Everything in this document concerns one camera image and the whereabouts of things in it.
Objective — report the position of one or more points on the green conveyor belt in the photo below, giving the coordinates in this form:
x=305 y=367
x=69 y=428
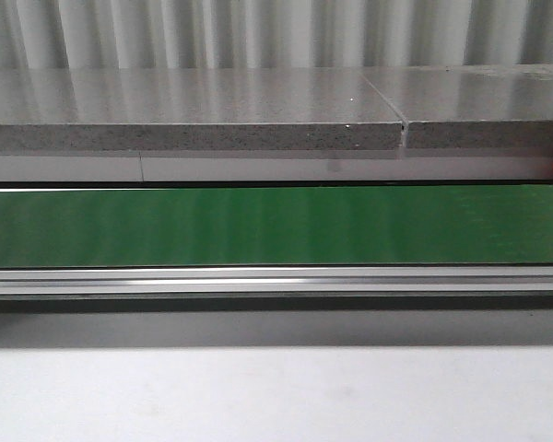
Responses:
x=447 y=224

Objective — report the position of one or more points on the grey stone slab right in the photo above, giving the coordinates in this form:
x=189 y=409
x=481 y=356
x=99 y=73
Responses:
x=481 y=110

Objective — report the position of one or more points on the grey stone slab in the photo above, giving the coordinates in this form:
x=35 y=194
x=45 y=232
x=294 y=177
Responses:
x=188 y=110
x=481 y=110

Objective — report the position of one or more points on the grey stone slab left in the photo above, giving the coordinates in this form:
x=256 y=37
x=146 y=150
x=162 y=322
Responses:
x=188 y=110

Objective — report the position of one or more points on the white pleated curtain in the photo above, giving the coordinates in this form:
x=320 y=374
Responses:
x=252 y=34

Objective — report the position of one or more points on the aluminium conveyor side rail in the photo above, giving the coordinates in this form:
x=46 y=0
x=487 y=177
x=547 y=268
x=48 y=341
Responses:
x=148 y=283

